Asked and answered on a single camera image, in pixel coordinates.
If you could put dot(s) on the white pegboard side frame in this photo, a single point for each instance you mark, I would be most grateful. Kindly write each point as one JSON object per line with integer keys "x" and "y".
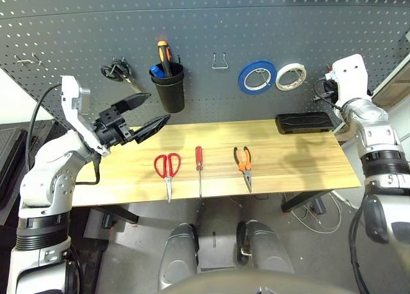
{"x": 397, "y": 71}

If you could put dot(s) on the black table leg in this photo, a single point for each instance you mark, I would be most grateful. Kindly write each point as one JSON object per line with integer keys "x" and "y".
{"x": 301, "y": 201}
{"x": 118, "y": 214}

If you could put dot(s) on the black plastic tool case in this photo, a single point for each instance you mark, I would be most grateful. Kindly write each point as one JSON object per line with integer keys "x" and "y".
{"x": 304, "y": 122}

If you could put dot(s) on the silver left robot leg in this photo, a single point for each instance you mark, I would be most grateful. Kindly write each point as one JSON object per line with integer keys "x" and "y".
{"x": 177, "y": 255}

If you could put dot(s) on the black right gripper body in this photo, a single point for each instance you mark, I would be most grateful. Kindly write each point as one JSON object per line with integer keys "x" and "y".
{"x": 330, "y": 87}

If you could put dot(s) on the blue tape roll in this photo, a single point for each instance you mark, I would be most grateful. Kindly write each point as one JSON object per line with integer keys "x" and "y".
{"x": 241, "y": 81}

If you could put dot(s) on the black equipment case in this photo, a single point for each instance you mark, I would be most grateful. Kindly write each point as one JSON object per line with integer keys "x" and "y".
{"x": 13, "y": 153}

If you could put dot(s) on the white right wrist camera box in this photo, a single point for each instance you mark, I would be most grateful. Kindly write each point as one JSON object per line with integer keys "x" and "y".
{"x": 350, "y": 76}

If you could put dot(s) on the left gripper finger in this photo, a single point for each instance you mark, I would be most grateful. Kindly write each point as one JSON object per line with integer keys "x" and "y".
{"x": 134, "y": 102}
{"x": 152, "y": 129}

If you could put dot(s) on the silver robot leg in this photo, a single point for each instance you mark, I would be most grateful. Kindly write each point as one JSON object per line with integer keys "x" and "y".
{"x": 177, "y": 255}
{"x": 262, "y": 246}

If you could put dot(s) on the silver right robot leg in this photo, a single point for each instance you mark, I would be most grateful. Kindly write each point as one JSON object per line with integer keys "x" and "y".
{"x": 262, "y": 246}

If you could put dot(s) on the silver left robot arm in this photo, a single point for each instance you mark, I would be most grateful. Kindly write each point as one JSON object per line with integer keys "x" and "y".
{"x": 48, "y": 178}

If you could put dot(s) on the black plastic cup holder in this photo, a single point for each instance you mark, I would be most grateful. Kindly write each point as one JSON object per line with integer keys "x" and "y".
{"x": 169, "y": 92}

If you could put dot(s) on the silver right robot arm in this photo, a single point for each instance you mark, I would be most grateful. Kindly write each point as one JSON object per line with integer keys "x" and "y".
{"x": 371, "y": 121}

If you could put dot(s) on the blue marker pen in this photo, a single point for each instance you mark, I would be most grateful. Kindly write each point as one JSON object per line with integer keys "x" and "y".
{"x": 157, "y": 70}

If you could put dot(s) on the orange black needle-nose pliers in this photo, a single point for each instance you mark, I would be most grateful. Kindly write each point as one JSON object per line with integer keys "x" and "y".
{"x": 242, "y": 166}

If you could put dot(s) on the silver U-shaped peg hook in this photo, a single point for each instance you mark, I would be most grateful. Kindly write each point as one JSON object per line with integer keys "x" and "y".
{"x": 24, "y": 62}

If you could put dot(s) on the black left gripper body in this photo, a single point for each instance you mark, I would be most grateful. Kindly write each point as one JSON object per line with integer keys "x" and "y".
{"x": 112, "y": 127}

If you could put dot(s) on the white tape roll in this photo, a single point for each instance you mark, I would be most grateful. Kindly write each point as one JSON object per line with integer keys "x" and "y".
{"x": 303, "y": 74}

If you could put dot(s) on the grey robot torso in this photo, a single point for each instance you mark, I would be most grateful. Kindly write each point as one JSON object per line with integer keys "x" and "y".
{"x": 256, "y": 284}

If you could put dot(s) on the dark grey metal pegboard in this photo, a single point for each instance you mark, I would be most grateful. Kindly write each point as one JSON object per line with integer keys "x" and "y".
{"x": 224, "y": 18}

